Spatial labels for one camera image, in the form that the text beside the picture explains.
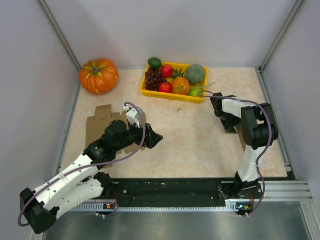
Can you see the aluminium frame post right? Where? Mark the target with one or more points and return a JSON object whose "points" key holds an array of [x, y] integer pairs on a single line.
{"points": [[282, 34]]}

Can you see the red apple rear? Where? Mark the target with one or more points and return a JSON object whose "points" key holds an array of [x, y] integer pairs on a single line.
{"points": [[166, 71]]}

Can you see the red apple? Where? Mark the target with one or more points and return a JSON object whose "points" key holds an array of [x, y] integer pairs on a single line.
{"points": [[166, 71], [165, 87]]}

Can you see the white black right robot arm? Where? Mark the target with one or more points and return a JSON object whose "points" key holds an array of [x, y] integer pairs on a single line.
{"points": [[258, 130]]}

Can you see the orange pumpkin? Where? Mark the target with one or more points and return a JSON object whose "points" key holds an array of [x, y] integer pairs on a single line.
{"points": [[99, 76]]}

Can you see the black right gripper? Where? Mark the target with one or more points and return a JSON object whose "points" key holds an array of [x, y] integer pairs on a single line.
{"points": [[229, 126]]}

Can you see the dark green lime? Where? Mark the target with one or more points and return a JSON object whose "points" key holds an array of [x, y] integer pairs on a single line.
{"points": [[155, 62]]}

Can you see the brown cardboard box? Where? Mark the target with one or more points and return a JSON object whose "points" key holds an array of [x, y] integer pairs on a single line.
{"points": [[239, 131]]}

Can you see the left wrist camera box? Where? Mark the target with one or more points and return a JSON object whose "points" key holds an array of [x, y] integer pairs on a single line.
{"points": [[134, 115]]}

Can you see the light green apple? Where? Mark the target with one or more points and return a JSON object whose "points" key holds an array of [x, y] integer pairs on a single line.
{"points": [[194, 91]]}

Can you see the purple grape bunch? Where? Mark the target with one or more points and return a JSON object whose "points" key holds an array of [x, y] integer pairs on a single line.
{"points": [[153, 79]]}

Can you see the aluminium frame post left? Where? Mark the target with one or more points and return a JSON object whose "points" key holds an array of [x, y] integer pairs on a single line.
{"points": [[59, 33]]}

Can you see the red apple front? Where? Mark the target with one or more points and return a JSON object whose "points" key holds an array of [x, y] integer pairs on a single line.
{"points": [[165, 87]]}

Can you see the aluminium frame post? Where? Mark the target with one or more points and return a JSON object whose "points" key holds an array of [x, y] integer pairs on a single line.
{"points": [[59, 33], [282, 34]]}

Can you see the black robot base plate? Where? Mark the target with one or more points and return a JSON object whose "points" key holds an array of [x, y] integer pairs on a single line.
{"points": [[170, 192]]}

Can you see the green netted melon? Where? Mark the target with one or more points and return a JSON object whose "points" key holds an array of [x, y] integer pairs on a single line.
{"points": [[195, 74]]}

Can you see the white slotted cable duct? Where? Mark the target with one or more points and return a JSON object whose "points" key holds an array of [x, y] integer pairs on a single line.
{"points": [[228, 206]]}

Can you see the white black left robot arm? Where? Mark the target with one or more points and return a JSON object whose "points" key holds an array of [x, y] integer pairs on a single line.
{"points": [[82, 180]]}

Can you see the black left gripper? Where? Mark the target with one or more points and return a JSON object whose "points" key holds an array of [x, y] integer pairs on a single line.
{"points": [[152, 138]]}

